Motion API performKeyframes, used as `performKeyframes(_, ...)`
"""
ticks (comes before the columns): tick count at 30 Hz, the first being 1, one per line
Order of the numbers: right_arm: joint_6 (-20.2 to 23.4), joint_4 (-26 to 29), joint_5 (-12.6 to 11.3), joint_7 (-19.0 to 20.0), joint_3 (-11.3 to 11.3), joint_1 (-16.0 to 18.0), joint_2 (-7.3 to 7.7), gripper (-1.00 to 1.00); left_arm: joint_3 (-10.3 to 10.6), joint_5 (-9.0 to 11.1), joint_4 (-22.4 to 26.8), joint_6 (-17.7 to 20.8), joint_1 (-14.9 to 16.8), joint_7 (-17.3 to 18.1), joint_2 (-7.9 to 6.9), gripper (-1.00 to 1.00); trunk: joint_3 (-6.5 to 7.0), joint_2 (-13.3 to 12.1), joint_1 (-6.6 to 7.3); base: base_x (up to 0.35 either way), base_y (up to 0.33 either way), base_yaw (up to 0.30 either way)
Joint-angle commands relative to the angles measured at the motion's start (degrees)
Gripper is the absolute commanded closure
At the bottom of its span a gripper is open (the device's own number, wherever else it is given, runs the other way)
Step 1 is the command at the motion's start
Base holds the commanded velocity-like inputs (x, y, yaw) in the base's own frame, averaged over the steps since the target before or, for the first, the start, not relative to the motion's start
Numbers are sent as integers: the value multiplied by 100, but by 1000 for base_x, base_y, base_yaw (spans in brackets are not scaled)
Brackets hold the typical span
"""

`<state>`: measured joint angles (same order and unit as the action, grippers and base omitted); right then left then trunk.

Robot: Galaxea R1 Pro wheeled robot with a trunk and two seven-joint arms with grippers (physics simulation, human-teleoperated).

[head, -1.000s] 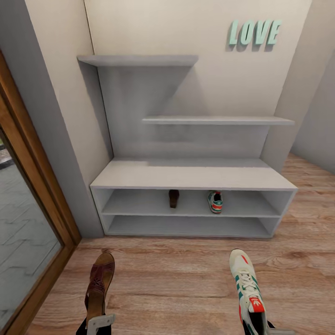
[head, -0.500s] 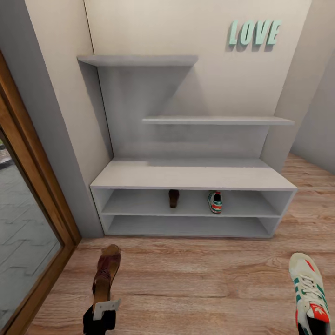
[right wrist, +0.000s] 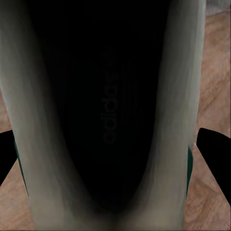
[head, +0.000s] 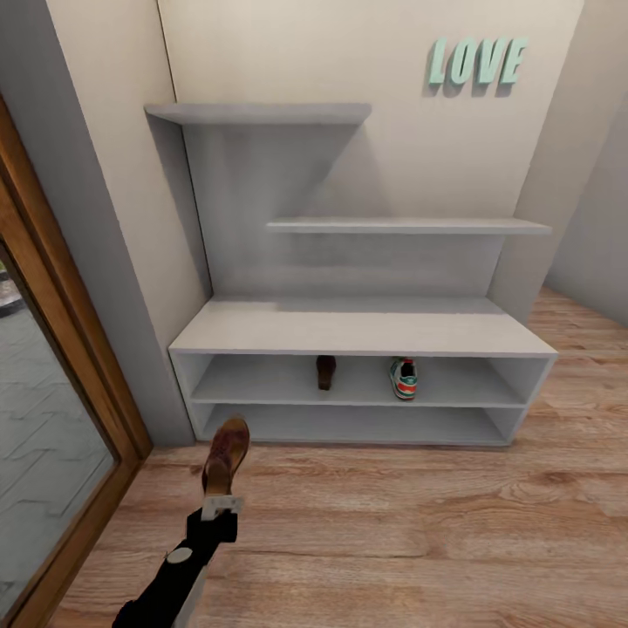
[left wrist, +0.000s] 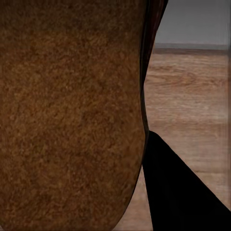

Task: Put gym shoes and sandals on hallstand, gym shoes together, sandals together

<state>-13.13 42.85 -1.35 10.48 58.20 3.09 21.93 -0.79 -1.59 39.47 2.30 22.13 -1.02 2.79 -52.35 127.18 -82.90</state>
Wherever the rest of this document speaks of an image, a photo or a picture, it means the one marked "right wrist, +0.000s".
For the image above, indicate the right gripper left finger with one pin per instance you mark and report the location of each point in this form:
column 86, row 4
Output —
column 8, row 154

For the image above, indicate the gym shoe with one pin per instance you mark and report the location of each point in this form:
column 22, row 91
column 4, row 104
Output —
column 102, row 97

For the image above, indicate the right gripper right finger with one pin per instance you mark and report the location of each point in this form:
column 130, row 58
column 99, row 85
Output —
column 216, row 150

